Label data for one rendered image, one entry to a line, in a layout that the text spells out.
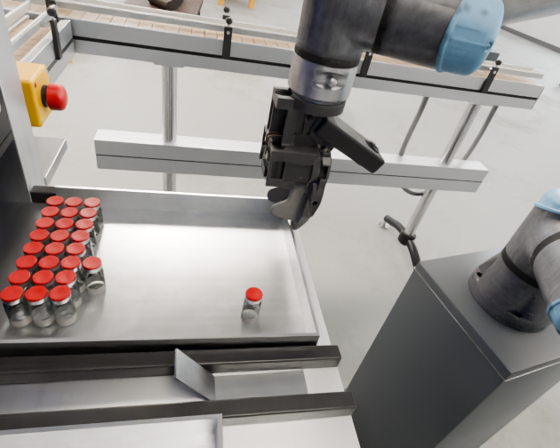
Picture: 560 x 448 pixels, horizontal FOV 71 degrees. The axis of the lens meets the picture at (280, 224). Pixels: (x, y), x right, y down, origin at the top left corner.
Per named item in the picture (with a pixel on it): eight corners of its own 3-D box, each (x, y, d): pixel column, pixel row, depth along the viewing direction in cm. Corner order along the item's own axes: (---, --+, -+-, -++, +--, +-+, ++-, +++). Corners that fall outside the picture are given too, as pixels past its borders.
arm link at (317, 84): (348, 50, 48) (369, 75, 42) (338, 87, 51) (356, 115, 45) (288, 42, 46) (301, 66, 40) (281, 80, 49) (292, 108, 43)
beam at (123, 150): (97, 169, 142) (92, 139, 134) (100, 157, 148) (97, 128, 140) (476, 193, 179) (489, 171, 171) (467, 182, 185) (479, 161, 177)
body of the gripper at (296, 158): (258, 160, 56) (271, 76, 49) (315, 164, 58) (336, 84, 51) (264, 192, 50) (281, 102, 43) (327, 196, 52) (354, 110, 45)
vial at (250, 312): (241, 324, 48) (245, 302, 45) (239, 310, 49) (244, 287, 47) (259, 324, 48) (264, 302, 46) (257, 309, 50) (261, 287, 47)
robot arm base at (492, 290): (507, 264, 82) (534, 228, 76) (568, 324, 71) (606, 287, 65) (452, 275, 76) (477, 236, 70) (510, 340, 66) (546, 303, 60)
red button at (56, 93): (37, 113, 59) (31, 87, 57) (44, 102, 62) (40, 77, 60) (65, 116, 60) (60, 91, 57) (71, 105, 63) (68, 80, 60)
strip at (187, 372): (173, 408, 39) (173, 378, 35) (174, 380, 41) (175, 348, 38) (308, 396, 42) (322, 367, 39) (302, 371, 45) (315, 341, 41)
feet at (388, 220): (411, 290, 185) (423, 269, 176) (375, 221, 222) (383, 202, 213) (426, 290, 186) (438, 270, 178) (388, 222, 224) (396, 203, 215)
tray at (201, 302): (-12, 364, 39) (-23, 343, 37) (59, 204, 59) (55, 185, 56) (313, 352, 47) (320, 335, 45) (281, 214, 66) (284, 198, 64)
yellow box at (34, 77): (-12, 124, 57) (-28, 75, 53) (5, 103, 63) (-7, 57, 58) (44, 129, 59) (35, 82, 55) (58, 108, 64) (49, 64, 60)
